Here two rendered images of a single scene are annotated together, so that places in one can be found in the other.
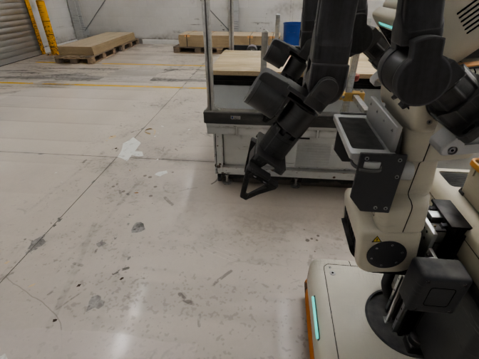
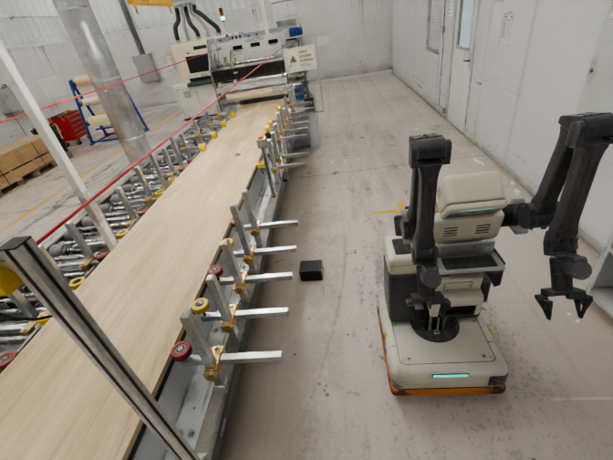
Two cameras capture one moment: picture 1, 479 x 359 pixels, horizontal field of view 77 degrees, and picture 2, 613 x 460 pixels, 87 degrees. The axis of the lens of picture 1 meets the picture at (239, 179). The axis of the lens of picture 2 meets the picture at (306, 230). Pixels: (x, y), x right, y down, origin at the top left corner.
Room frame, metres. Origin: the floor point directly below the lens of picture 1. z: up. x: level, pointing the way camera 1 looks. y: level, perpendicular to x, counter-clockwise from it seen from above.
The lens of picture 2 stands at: (1.29, 0.68, 1.96)
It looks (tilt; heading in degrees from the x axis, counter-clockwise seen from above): 33 degrees down; 273
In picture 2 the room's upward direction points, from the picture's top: 10 degrees counter-clockwise
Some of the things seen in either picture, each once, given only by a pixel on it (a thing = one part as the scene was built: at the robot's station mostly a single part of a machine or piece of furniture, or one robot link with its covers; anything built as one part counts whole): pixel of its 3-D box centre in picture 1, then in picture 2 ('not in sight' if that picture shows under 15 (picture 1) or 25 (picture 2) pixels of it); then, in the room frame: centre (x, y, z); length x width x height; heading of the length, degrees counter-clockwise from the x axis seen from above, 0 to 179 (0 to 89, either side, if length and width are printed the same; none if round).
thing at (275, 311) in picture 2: not in sight; (244, 314); (1.72, -0.42, 0.81); 0.43 x 0.03 x 0.04; 174
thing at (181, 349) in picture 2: not in sight; (184, 356); (1.94, -0.19, 0.85); 0.08 x 0.08 x 0.11
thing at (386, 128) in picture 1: (368, 149); (463, 266); (0.71, -0.34, 0.99); 0.28 x 0.16 x 0.22; 174
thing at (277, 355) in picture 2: not in sight; (231, 359); (1.74, -0.17, 0.82); 0.43 x 0.03 x 0.04; 174
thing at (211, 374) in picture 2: not in sight; (214, 362); (1.81, -0.16, 0.82); 0.14 x 0.06 x 0.05; 84
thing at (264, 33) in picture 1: (263, 75); (205, 353); (1.81, -0.14, 0.92); 0.04 x 0.04 x 0.48; 84
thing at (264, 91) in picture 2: not in sight; (262, 92); (1.88, -5.03, 1.05); 1.43 x 0.12 x 0.12; 174
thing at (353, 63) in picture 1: (349, 86); (237, 277); (1.76, -0.64, 0.87); 0.04 x 0.04 x 0.48; 84
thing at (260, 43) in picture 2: not in sight; (265, 94); (1.85, -5.31, 0.95); 1.65 x 0.70 x 1.90; 174
